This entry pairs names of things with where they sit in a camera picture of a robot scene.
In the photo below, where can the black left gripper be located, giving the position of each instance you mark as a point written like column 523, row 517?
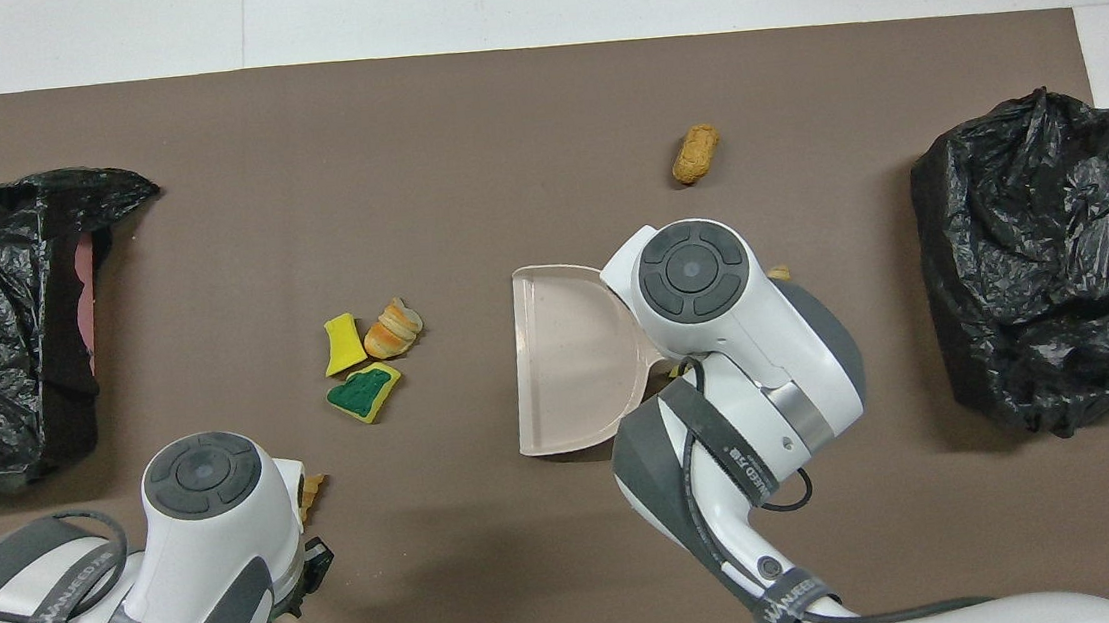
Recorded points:
column 317, row 561

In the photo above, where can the toy croissant piece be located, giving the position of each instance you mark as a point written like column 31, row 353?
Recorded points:
column 778, row 273
column 391, row 334
column 312, row 488

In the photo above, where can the green and yellow sponge piece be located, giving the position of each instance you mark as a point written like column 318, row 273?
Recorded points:
column 361, row 391

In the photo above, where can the beige plastic dustpan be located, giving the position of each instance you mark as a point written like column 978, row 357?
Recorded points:
column 570, row 370

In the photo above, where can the toy peanut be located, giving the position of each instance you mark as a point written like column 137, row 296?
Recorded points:
column 695, row 154

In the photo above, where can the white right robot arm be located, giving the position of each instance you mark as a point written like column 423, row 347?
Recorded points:
column 717, row 337

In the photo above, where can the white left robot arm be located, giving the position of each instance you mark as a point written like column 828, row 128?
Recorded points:
column 203, row 543

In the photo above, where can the pink plastic bin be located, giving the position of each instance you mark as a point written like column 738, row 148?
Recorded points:
column 88, row 292

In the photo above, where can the brown paper table mat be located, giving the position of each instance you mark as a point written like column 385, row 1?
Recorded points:
column 501, row 156

